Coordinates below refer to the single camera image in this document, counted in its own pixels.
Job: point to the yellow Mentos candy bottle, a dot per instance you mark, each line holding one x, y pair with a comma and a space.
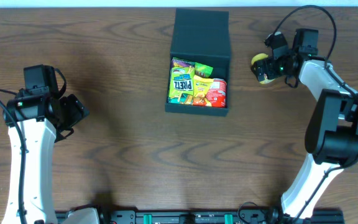
262, 68

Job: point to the red potato chips can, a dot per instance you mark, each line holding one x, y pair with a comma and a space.
216, 94

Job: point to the green Pretz snack box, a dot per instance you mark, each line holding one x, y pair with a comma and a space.
181, 88

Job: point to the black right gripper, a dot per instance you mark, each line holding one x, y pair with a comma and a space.
262, 70

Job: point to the yellow Julies biscuit packet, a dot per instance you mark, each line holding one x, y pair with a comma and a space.
201, 88

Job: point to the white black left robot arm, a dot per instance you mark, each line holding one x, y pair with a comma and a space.
39, 121

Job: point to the black gift box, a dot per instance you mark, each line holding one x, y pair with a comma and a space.
203, 37

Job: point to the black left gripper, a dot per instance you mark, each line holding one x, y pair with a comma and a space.
72, 111

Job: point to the black mounting rail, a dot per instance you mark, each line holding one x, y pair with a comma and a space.
247, 215

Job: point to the Haribo worms candy bag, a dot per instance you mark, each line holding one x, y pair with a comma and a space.
202, 70

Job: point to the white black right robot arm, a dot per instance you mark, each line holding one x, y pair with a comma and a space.
331, 138

